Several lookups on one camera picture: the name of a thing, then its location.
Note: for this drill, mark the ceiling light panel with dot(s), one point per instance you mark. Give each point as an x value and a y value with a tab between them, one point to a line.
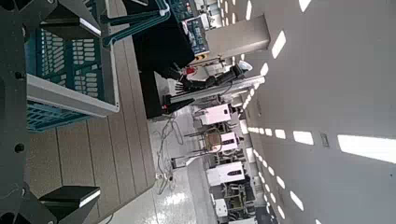
367	148
278	44
303	137

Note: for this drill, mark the blue plastic crate with print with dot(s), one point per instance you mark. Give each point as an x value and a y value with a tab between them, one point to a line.
196	35

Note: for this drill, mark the black table cloth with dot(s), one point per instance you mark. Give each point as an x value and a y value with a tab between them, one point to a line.
162	40

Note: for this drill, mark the blue plastic crate grey rim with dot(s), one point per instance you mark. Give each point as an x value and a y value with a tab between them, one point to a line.
71	59

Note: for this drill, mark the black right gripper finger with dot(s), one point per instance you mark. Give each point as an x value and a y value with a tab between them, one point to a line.
70	25
70	196

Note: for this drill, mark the white station cabinet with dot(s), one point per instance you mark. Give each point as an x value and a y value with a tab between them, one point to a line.
216	114
229	142
225	173

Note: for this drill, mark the wicker chair black frame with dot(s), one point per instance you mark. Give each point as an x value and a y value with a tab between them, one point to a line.
213	140

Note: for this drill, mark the grey floor device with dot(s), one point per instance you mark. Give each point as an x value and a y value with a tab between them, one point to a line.
180	162

